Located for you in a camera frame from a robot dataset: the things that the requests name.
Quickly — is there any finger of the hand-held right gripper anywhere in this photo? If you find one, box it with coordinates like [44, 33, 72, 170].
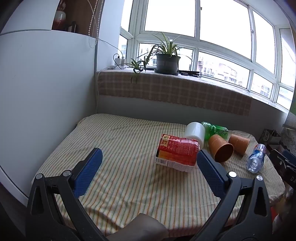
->
[282, 149, 296, 165]
[269, 150, 290, 176]

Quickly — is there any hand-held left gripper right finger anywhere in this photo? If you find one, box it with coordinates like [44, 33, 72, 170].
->
[190, 149, 273, 241]

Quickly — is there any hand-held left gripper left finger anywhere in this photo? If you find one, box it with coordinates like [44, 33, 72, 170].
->
[27, 147, 109, 241]

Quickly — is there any large orange cup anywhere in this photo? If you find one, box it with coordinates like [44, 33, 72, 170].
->
[208, 134, 234, 164]

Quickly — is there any small orange cup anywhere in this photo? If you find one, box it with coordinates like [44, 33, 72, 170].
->
[228, 135, 251, 156]

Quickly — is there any white cup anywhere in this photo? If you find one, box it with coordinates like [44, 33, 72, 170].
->
[184, 122, 206, 149]

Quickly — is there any clear blue-label water bottle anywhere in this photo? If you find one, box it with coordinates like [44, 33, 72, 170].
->
[247, 144, 268, 174]

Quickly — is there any lace cloth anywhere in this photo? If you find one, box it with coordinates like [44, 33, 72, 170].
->
[281, 109, 296, 153]

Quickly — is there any white paper bag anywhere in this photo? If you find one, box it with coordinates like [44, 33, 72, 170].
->
[259, 128, 282, 145]

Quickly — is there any striped tablecloth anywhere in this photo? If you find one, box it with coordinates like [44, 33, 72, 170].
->
[31, 113, 285, 235]

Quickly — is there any red snack package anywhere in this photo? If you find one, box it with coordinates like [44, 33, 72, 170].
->
[154, 134, 200, 173]

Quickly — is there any green plastic bottle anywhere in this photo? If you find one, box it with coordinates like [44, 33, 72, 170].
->
[201, 121, 229, 144]

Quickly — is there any grey rounded cushion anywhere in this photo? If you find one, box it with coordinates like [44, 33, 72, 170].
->
[107, 213, 168, 241]

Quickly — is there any white cabinet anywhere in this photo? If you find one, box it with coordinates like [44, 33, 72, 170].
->
[0, 0, 105, 207]

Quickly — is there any plaid windowsill cloth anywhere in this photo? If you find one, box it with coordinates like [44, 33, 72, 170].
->
[97, 69, 253, 116]

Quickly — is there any black tray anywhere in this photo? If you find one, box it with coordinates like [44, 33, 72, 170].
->
[179, 70, 202, 78]

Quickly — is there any white power strip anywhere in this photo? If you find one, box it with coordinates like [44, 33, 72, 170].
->
[111, 58, 127, 70]

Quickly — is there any small spider plant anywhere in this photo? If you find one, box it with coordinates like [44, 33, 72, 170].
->
[124, 58, 151, 84]

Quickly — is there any large potted spider plant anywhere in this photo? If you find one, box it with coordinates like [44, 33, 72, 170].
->
[136, 32, 193, 76]

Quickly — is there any red and white vase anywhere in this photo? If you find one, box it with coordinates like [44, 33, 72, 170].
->
[53, 0, 67, 30]

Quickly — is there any white cable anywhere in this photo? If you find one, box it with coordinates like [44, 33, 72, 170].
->
[95, 38, 122, 59]

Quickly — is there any white window frame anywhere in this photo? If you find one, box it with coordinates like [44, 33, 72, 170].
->
[120, 0, 296, 112]

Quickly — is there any white bead cord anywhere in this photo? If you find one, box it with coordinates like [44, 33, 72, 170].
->
[87, 0, 103, 48]

